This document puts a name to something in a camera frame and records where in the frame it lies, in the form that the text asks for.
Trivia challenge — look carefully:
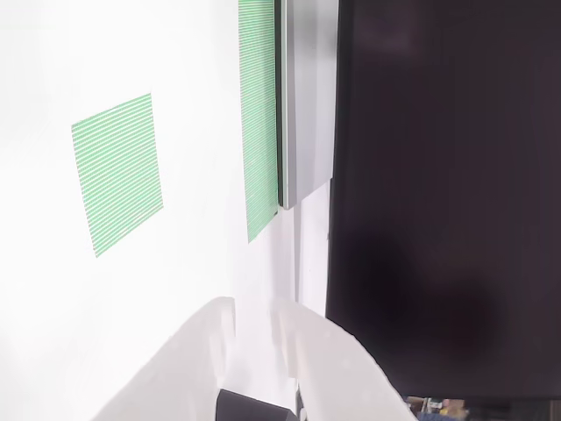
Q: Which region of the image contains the green striped square marker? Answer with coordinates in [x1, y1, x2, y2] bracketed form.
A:
[71, 92, 165, 259]

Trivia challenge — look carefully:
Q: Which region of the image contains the silver aluminium table rail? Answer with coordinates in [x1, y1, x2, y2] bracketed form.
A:
[273, 0, 339, 211]

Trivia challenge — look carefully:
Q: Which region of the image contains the green striped edge strip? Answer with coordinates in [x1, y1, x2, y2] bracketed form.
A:
[238, 0, 281, 244]

